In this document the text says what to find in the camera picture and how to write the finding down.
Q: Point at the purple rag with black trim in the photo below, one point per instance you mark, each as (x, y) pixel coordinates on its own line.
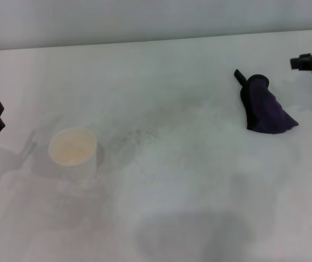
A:
(265, 109)

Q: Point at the white paper cup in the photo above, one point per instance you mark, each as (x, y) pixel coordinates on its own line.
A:
(74, 152)

